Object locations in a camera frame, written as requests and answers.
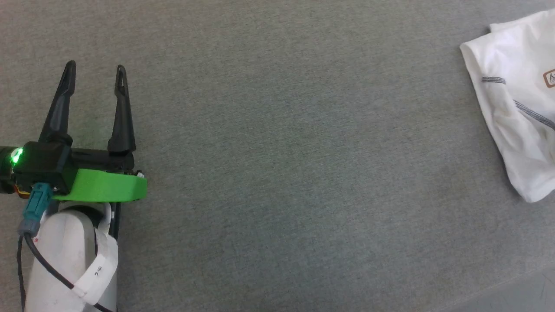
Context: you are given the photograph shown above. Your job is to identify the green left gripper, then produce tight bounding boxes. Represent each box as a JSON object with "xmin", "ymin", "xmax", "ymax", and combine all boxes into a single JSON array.
[{"xmin": 0, "ymin": 60, "xmax": 148, "ymax": 203}]

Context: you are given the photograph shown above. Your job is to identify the white long-sleeve shirt grey stitching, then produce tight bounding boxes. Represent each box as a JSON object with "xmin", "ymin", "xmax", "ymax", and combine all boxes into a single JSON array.
[{"xmin": 460, "ymin": 10, "xmax": 555, "ymax": 203}]

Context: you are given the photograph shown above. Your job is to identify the white label band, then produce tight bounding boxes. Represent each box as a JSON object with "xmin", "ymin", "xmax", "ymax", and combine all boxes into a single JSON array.
[{"xmin": 72, "ymin": 203, "xmax": 119, "ymax": 306}]

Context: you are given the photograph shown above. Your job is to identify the grey fabric sofa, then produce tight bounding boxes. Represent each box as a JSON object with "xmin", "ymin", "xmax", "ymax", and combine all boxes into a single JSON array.
[{"xmin": 0, "ymin": 0, "xmax": 555, "ymax": 312}]

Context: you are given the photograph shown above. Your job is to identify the left black cable teal plug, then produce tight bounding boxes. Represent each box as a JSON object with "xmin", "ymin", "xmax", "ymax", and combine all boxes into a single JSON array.
[{"xmin": 16, "ymin": 182, "xmax": 115, "ymax": 312}]

